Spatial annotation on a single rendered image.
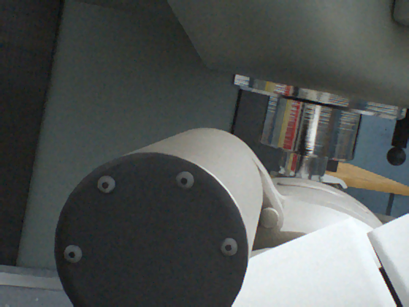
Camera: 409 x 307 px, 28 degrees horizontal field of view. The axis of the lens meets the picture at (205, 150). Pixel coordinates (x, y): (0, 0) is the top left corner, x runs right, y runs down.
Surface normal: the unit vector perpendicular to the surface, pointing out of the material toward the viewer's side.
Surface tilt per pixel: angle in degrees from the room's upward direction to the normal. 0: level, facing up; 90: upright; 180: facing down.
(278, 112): 90
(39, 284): 63
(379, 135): 90
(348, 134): 90
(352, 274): 42
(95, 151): 90
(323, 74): 150
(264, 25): 130
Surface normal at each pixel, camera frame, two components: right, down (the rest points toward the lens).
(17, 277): 0.33, -0.30
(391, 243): -0.45, -0.83
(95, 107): 0.28, 0.15
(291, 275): -0.44, -0.89
